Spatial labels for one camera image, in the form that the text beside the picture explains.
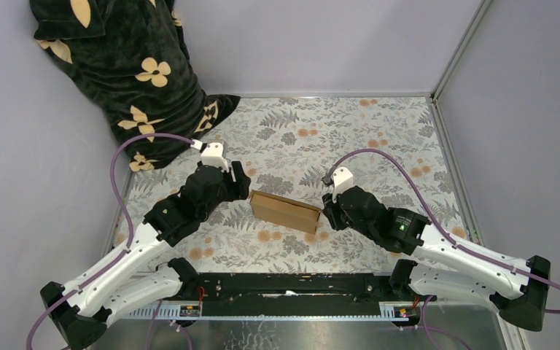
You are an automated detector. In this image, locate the floral patterned table mat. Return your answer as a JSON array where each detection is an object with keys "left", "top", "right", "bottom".
[{"left": 140, "top": 97, "right": 473, "bottom": 274}]

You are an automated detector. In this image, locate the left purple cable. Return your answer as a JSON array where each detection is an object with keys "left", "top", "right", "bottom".
[{"left": 25, "top": 133, "right": 203, "bottom": 350}]

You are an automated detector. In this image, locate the brown cardboard paper box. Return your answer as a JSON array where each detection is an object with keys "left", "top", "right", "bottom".
[{"left": 249, "top": 190, "right": 322, "bottom": 235}]

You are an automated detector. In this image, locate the black floral plush blanket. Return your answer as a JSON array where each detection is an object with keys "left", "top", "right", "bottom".
[{"left": 30, "top": 0, "right": 240, "bottom": 171}]

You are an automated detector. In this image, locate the aluminium frame rail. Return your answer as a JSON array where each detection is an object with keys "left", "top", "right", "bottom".
[{"left": 65, "top": 271, "right": 532, "bottom": 350}]

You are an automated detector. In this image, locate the purple cable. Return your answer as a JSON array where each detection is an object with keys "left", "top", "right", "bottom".
[
  {"left": 322, "top": 148, "right": 560, "bottom": 350},
  {"left": 25, "top": 133, "right": 203, "bottom": 350}
]

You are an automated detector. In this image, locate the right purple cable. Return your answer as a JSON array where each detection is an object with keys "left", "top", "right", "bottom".
[{"left": 322, "top": 148, "right": 560, "bottom": 350}]

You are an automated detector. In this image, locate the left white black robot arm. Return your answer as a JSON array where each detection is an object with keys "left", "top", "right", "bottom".
[{"left": 40, "top": 161, "right": 251, "bottom": 349}]

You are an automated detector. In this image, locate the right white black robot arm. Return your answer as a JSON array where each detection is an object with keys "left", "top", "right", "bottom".
[{"left": 322, "top": 187, "right": 551, "bottom": 332}]

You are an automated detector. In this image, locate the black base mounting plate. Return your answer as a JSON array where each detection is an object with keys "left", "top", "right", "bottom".
[{"left": 151, "top": 265, "right": 438, "bottom": 317}]

